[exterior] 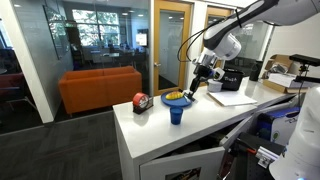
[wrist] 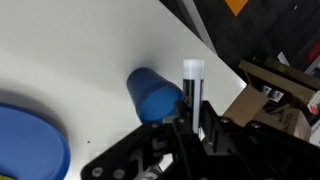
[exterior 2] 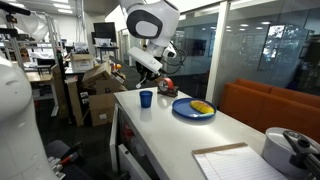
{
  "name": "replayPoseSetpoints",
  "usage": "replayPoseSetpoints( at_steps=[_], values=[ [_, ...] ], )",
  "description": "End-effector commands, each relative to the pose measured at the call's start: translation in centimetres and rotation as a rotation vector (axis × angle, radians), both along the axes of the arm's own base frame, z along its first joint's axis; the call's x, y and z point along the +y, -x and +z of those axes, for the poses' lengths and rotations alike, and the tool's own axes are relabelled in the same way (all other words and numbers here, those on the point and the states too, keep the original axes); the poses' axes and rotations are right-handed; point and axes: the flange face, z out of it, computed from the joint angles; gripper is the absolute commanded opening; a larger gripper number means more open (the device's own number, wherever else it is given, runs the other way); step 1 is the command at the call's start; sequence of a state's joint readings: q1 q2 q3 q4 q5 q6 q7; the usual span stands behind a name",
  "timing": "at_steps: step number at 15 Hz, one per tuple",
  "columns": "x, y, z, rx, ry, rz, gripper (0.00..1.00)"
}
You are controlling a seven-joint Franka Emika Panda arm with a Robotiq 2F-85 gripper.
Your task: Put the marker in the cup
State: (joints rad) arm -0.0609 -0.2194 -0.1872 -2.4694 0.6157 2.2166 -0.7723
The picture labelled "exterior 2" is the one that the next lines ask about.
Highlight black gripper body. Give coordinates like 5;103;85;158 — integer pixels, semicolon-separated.
136;63;163;85

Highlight blue plastic cup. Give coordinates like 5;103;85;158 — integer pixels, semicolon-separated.
139;90;154;109

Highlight open cardboard box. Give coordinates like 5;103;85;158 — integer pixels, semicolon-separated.
94;77;128;96

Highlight blue round plate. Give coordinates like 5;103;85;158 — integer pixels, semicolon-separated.
171;97;218;121

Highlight tilted flat cardboard box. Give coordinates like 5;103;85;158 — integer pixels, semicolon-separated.
81;61;113;89

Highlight small dark table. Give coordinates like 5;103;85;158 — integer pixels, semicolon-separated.
94;45;120;63

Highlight large labelled cardboard box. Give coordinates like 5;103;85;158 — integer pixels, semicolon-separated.
87;93;118;128

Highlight red item in cabinet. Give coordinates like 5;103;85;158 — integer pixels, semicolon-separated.
121;124;135;142

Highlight white plastic tub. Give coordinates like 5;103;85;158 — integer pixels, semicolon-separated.
93;37;113;47

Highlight yellow toy corn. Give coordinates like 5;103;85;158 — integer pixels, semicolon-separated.
189;99;216;115

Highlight black computer monitor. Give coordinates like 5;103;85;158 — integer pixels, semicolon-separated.
92;21;117;44

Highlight white topped cardboard box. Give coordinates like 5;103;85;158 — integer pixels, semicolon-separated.
69;53;95;73

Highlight white cabinet door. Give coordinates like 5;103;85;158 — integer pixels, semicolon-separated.
116;143;152;180
109;103;120;173

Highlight white bottle in cabinet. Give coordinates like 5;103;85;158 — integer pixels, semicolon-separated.
131;137;147;158

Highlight tall cardboard panel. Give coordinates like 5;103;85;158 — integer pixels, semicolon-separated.
64;76;86;128

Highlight light wooden desk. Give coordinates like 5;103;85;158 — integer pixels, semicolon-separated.
26;70;60;118

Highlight red black hand tool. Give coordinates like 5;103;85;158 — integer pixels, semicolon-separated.
59;141;83;167

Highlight grey padded seat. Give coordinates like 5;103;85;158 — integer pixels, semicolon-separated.
44;139;73;158

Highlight orange sofa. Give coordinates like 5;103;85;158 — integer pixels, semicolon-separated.
219;78;320;144

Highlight white lined notepad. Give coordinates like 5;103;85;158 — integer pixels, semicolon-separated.
191;142;288;180

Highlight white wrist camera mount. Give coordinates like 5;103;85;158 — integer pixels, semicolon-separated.
127;46;164;76

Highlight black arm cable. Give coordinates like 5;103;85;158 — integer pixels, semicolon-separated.
161;41;188;76

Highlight white fork teal handle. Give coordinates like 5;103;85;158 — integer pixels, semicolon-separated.
188;112;216;119

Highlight silver metal bracket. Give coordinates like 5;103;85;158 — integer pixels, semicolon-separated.
47;156;67;180

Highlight silver pot black handle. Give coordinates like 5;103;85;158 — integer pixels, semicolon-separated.
261;126;320;180

